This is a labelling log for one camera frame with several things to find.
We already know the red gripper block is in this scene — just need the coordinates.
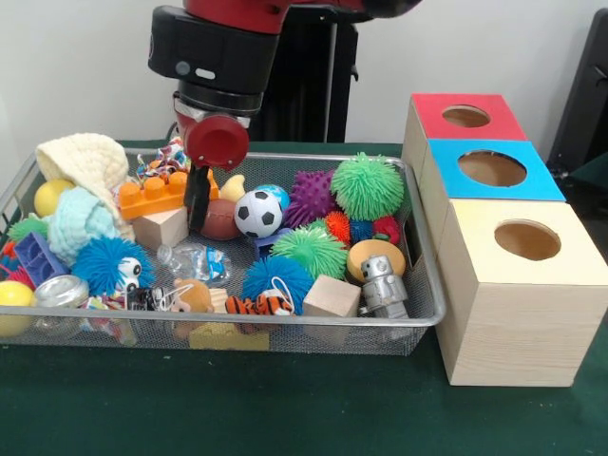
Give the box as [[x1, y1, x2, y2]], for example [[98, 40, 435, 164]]
[[184, 113, 251, 234]]

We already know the light teal knitted cloth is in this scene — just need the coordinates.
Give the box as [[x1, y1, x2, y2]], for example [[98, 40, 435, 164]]
[[47, 185, 121, 265]]

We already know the small brown basketball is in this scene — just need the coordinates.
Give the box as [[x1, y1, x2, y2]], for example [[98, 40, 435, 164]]
[[199, 199, 243, 240]]

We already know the black and white soccer ball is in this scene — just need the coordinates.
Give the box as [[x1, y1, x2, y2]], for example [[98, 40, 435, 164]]
[[234, 188, 285, 239]]

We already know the blue spiky ball with eyes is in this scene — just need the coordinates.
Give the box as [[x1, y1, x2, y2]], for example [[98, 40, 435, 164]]
[[70, 236, 153, 297]]

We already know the purple toy block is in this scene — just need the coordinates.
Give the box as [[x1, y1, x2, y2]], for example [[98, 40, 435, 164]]
[[251, 228, 291, 259]]

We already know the globe print ball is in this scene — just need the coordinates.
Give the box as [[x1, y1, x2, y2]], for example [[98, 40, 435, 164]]
[[256, 184, 291, 212]]

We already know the yellow smiley face ball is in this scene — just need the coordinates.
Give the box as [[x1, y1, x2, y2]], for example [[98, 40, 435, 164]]
[[34, 178, 77, 217]]

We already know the toy hamburger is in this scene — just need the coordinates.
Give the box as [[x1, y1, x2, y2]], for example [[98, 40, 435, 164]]
[[346, 238, 407, 284]]

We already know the shallow clear mesh bin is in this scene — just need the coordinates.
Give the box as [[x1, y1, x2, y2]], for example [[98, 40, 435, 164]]
[[0, 149, 446, 355]]

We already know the wooden box with three holes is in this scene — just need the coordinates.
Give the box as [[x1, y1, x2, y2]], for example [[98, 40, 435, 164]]
[[399, 92, 608, 388]]

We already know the clear plastic packet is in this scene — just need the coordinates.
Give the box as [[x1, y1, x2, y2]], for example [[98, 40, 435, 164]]
[[157, 242, 232, 285]]

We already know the small wooden block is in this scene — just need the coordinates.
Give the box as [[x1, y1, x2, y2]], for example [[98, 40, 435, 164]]
[[302, 275, 362, 319], [131, 206, 189, 253]]

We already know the silver metal can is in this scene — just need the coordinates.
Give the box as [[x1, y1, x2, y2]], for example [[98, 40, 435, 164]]
[[33, 275, 89, 311]]

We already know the orange toy building block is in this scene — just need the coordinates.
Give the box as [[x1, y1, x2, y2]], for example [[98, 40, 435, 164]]
[[118, 169, 220, 222]]

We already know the dark green table cloth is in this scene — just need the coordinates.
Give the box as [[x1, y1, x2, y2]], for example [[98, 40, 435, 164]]
[[0, 140, 608, 456]]

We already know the plain yellow ball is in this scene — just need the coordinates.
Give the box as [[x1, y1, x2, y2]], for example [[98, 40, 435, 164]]
[[0, 280, 34, 335]]

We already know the silver toy robot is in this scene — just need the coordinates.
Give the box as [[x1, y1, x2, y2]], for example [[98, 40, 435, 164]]
[[359, 255, 411, 320]]

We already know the green spiky ball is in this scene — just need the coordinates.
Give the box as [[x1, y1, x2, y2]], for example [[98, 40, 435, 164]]
[[271, 225, 349, 281]]

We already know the black chair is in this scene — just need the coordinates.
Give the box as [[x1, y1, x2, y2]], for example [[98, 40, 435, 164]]
[[549, 8, 608, 191]]

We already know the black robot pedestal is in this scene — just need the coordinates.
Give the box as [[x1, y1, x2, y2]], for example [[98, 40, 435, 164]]
[[249, 14, 360, 143]]

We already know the cream knitted cloth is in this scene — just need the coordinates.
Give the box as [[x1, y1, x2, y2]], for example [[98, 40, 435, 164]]
[[36, 133, 132, 238]]

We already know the purple spiky ball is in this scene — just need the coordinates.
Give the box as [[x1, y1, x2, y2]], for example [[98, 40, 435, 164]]
[[288, 170, 338, 229]]

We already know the green furry ball with eyes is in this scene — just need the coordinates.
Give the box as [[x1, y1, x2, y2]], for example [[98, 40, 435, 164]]
[[330, 152, 406, 221]]

